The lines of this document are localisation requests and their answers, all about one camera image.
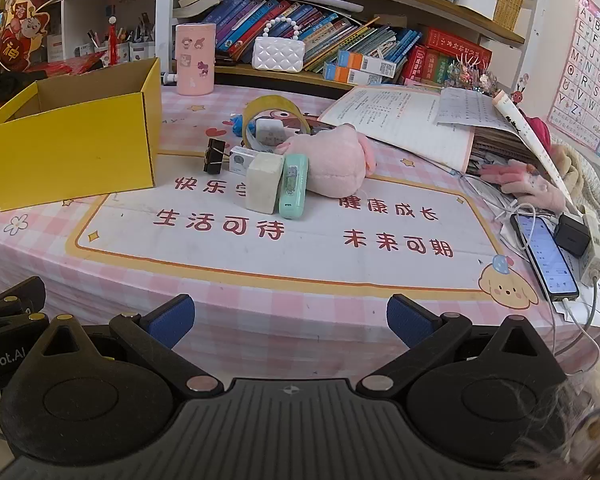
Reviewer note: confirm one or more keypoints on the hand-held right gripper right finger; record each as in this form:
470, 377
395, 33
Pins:
410, 322

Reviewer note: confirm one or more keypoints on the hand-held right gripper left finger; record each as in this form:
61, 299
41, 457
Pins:
172, 322

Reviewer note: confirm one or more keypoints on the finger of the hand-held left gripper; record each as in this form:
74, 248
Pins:
15, 324
25, 291

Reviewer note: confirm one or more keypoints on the yellow cardboard box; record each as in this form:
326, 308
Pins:
70, 150

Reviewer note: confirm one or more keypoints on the beige block eraser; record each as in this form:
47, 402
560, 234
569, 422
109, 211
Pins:
264, 182

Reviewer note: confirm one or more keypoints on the black binder clip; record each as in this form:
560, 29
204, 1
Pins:
214, 157

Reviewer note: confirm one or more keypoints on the small white red-label box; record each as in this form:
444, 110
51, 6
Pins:
240, 157

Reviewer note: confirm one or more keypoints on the pink plush toy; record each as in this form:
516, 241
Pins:
335, 160

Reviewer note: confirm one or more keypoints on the mint green correction tape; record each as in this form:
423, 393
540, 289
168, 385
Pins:
292, 185

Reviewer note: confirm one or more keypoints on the small blue toy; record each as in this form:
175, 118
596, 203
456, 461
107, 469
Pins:
238, 125

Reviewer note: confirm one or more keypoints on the white charger plug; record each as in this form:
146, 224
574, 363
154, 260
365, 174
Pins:
267, 132

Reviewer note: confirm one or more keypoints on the yellow tape roll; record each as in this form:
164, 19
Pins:
280, 102

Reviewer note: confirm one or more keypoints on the smartphone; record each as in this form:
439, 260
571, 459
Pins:
545, 255

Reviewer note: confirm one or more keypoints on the black charger adapter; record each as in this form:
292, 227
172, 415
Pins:
572, 235

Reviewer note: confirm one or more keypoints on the white power strip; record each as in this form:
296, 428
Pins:
594, 250

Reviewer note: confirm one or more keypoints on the stack of worn books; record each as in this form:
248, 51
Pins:
505, 147

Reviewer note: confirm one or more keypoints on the open workbook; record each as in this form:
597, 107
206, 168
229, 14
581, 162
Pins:
395, 120

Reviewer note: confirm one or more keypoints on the fluffy beige garment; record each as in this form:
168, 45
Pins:
580, 435

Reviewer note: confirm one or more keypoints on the rolled paper chart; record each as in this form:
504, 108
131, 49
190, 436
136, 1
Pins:
530, 145

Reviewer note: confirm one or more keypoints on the printed paper sheet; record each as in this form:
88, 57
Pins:
467, 107

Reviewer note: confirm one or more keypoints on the cream fluffy blanket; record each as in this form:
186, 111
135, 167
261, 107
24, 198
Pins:
587, 180

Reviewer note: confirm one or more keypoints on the orange and blue carton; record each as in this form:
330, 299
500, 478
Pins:
370, 62
355, 76

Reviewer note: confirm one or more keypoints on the beaded hair crown ornament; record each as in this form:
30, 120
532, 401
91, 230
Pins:
472, 76

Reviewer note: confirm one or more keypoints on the red standing dictionary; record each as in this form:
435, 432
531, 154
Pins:
420, 65

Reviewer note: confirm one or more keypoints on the red gold paper figure ornament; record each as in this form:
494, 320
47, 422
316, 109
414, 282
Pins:
20, 30

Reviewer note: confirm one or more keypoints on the pink sticker-covered cylinder container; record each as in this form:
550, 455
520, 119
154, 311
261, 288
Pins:
195, 60

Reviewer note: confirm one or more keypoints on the group of pen holders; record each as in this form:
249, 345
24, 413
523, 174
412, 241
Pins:
130, 45

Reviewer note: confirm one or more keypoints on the red hanging tassel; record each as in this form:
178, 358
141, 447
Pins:
112, 35

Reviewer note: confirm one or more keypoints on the red thick lying dictionary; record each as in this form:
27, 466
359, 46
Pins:
457, 45

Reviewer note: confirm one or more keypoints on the white shelf unit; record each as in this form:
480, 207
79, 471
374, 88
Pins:
80, 5

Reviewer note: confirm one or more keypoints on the wooden bookshelf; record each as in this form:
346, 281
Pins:
380, 2

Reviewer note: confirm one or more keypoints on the row of colourful shelf books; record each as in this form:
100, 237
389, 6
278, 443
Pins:
280, 15

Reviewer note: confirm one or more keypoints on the alphabet wall poster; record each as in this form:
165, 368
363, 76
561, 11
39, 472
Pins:
587, 70

